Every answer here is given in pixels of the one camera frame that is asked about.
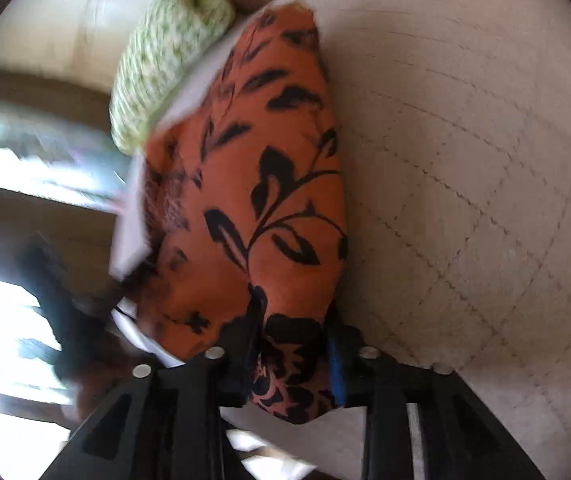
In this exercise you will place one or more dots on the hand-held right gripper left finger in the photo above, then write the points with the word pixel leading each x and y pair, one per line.
pixel 235 370

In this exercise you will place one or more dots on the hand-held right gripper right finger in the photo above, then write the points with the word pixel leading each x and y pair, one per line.
pixel 338 375

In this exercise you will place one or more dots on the orange floral print garment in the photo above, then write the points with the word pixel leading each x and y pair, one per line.
pixel 245 160

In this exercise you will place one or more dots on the white quilted blanket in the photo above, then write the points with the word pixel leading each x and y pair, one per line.
pixel 465 160

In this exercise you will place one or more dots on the green patterned pillow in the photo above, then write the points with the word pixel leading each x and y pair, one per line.
pixel 165 70

